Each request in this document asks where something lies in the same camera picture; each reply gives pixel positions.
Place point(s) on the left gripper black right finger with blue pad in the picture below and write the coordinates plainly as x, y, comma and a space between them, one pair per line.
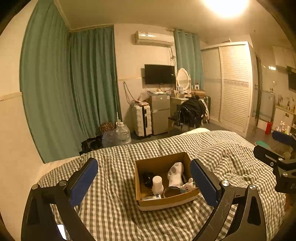
248, 222

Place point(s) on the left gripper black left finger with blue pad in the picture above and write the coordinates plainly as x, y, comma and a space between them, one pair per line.
38, 219

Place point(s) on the white plush toy blue star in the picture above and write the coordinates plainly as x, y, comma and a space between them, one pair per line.
188, 186

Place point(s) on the white sock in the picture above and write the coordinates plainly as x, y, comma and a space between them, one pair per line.
175, 174

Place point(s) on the white cylindrical bottle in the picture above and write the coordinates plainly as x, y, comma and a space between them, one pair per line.
157, 185

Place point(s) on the black dome-shaped device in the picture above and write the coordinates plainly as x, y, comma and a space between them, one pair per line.
147, 179

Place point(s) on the white purple cream tube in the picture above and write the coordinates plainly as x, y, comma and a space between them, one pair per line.
152, 197

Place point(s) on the red fire extinguisher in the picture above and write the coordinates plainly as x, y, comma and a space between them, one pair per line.
268, 127

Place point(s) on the grey white checkered duvet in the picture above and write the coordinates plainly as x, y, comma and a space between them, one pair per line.
110, 212

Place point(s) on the brown cardboard box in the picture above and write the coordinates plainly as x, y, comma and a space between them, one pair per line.
160, 167

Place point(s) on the chair with black clothes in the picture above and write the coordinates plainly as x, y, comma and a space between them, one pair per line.
193, 113

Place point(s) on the white louvered wardrobe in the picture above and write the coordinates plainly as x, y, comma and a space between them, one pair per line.
228, 71

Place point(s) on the brown patterned bag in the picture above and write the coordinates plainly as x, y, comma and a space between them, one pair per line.
106, 126

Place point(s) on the clear water jug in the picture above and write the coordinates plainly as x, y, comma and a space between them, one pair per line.
122, 132

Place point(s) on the white dressing table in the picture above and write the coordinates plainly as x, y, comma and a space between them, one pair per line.
175, 101

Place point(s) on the white oval vanity mirror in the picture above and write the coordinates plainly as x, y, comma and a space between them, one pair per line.
183, 81

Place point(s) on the silver mini fridge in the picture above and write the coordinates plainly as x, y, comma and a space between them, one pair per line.
160, 111

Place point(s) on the green curtain left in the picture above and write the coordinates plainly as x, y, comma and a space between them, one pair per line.
68, 82

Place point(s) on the green curtain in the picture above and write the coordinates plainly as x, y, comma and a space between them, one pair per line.
189, 56
68, 82

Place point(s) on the green curtain right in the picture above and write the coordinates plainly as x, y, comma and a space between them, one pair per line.
189, 56

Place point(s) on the white suitcase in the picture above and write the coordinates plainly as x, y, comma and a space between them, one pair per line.
142, 122

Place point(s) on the ceiling lamp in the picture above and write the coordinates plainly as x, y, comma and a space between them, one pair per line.
226, 9

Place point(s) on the white air conditioner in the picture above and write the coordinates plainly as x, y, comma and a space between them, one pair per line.
155, 39

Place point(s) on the black wall television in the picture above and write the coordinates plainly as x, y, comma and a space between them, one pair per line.
159, 74

